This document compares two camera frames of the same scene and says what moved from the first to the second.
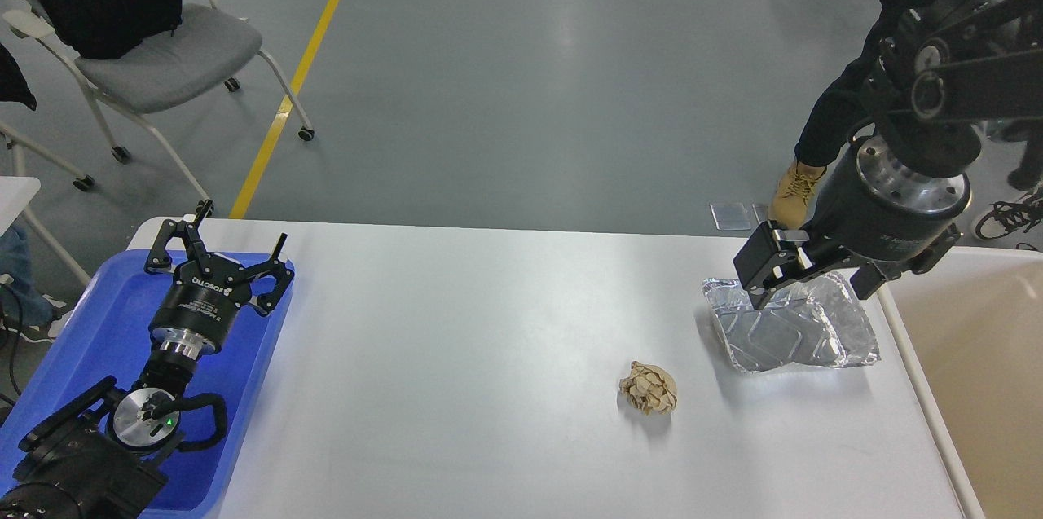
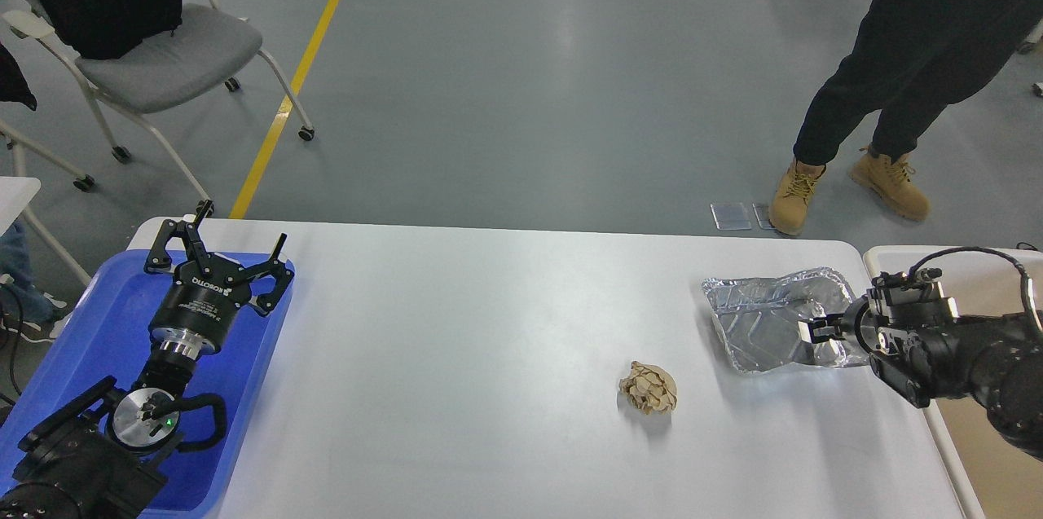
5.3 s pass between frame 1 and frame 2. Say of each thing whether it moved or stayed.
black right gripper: moved
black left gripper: stayed
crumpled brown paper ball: stayed
